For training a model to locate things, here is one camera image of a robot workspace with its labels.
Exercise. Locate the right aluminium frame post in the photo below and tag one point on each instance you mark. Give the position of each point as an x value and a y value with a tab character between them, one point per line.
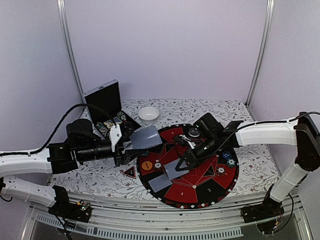
270	4

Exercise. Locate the aluminium poker chip case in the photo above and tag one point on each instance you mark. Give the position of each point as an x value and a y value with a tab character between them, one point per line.
107	97

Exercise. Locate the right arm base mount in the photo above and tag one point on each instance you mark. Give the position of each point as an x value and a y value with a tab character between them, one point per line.
269	208

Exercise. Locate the aluminium frame post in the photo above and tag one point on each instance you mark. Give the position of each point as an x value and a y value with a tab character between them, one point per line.
270	4
62	13

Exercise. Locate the dealt blue playing card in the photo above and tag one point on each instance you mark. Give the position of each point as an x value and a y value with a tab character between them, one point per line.
160	182

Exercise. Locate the left aluminium frame post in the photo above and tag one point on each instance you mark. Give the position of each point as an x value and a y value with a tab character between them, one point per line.
62	13

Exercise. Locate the green fifty poker chip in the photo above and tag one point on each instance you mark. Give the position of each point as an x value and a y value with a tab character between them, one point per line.
231	163

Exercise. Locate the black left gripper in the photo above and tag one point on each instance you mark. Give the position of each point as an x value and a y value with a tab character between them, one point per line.
129	154

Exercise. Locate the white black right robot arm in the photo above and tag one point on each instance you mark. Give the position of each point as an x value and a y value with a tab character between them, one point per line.
299	131

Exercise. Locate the black dealer button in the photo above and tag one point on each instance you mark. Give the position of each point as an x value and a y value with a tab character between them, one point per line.
193	132

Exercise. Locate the black triangular all-in button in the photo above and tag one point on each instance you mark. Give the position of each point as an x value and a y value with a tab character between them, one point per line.
131	172

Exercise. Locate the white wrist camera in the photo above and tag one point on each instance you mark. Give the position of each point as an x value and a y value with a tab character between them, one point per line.
119	133
183	141

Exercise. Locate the white ceramic bowl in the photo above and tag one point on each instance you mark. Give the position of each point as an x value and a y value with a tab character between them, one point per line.
148	115

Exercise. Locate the blue small blind button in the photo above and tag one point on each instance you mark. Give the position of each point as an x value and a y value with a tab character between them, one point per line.
226	155

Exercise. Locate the orange big blind button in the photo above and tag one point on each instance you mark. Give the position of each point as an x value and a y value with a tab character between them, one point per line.
147	165

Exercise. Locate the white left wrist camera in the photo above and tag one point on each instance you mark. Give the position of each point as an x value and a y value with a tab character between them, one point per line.
119	133

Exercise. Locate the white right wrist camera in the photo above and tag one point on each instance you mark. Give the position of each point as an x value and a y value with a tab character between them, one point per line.
183	141

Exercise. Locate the short green chip row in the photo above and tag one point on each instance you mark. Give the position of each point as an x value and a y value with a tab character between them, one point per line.
121	116

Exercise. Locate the row of poker chips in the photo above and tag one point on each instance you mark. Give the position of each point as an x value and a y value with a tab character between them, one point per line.
102	128

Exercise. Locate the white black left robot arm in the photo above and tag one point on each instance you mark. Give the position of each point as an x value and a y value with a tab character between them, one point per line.
81	145

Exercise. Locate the boxed playing card deck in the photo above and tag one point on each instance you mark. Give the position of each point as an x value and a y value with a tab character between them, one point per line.
110	122

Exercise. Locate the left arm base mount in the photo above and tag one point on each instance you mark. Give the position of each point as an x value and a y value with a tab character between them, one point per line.
80	211

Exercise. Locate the orange black hundred chip stack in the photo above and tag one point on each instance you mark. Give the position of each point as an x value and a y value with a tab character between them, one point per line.
158	166

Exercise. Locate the round red black poker mat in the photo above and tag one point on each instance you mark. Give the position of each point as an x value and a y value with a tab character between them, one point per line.
199	188

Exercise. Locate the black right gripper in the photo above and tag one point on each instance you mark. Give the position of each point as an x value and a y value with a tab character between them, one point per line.
193	160

